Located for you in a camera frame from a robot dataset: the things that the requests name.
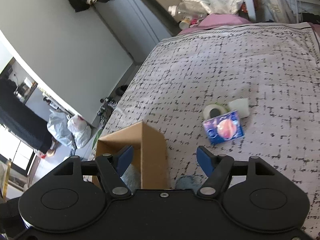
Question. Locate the clear plastic bottle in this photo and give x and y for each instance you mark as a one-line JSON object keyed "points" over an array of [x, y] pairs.
{"points": [[188, 10]]}

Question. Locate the person in black robe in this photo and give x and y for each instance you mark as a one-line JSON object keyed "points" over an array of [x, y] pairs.
{"points": [[23, 122]]}

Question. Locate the grey plastic garbage bag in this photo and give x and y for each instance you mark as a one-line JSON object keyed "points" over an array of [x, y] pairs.
{"points": [[57, 126]]}

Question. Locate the grey door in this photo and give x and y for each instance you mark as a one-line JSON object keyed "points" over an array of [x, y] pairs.
{"points": [[138, 25]]}

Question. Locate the white tape roll green rim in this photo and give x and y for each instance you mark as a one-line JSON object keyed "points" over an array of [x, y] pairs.
{"points": [[213, 110]]}

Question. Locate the brown cardboard box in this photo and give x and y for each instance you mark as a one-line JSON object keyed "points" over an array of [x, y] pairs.
{"points": [[150, 152]]}

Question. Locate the white black patterned bedspread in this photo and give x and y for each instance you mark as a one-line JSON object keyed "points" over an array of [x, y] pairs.
{"points": [[277, 70]]}

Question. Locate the round blue fuzzy pad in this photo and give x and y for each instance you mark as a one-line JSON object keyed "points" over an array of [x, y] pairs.
{"points": [[190, 182]]}

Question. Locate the dark shoes on floor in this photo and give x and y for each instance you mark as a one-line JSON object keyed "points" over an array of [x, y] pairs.
{"points": [[121, 90]]}

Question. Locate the white plastic garbage bag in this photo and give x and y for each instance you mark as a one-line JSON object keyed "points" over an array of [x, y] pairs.
{"points": [[80, 130]]}

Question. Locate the light blue fluffy plush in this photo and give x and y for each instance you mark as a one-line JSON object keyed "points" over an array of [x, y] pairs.
{"points": [[131, 178]]}

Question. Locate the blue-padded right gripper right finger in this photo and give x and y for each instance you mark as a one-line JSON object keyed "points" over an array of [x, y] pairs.
{"points": [[217, 168]]}

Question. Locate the crumpled white bags pile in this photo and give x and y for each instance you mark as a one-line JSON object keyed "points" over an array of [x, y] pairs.
{"points": [[222, 7]]}

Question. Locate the purple tissue pack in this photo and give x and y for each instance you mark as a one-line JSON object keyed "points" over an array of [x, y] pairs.
{"points": [[223, 128]]}

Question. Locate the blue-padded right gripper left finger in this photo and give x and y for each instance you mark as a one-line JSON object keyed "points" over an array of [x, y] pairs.
{"points": [[111, 167]]}

